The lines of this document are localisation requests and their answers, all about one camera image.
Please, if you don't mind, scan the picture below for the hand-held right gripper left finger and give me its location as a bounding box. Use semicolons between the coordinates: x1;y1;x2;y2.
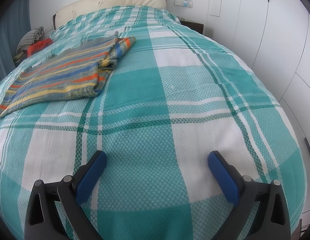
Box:
24;150;107;240

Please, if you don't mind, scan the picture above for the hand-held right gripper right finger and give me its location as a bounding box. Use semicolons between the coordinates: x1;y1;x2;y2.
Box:
207;150;291;240

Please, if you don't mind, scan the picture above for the striped knitted sweater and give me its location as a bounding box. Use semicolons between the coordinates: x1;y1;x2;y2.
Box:
0;31;137;119

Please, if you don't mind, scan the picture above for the teal white plaid blanket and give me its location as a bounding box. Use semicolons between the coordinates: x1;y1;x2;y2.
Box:
0;5;308;240

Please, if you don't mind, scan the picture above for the red cloth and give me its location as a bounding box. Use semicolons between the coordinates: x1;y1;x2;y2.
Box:
27;38;53;57

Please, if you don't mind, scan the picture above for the grey knitted cloth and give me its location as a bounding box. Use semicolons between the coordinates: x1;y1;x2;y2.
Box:
16;26;45;54

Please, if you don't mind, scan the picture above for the dark wooden nightstand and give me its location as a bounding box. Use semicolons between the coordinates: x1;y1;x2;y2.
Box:
180;17;204;34

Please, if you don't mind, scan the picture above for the white wardrobe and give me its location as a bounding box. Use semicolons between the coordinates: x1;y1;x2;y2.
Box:
207;0;310;230

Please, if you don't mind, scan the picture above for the teal curtain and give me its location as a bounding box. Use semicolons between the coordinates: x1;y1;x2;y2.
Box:
0;0;30;85

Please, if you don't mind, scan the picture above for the cream padded headboard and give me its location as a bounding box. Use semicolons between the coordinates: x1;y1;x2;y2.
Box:
52;0;168;32

